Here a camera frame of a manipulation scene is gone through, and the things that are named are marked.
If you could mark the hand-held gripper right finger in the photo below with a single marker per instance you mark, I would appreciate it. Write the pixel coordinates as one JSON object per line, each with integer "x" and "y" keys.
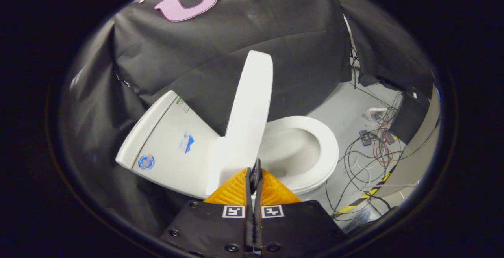
{"x": 299, "y": 226}

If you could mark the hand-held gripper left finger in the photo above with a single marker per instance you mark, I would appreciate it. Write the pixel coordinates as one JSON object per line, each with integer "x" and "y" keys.
{"x": 212, "y": 226}

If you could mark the white toilet lid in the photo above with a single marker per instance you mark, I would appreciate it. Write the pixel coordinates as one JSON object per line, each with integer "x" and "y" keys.
{"x": 248, "y": 120}

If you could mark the white ceramic toilet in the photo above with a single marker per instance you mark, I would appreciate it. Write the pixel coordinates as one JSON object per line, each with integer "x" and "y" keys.
{"x": 169, "y": 147}

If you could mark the small black power adapter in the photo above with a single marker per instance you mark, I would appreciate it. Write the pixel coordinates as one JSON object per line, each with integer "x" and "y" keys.
{"x": 365, "y": 137}

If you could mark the black box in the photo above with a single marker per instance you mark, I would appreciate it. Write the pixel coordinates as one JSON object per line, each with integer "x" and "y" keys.
{"x": 409, "y": 118}

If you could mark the thin metal stand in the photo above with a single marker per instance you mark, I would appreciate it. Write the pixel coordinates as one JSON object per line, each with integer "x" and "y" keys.
{"x": 351, "y": 53}

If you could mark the black backdrop cloth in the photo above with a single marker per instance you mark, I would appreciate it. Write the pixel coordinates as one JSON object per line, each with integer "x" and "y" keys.
{"x": 220, "y": 45}

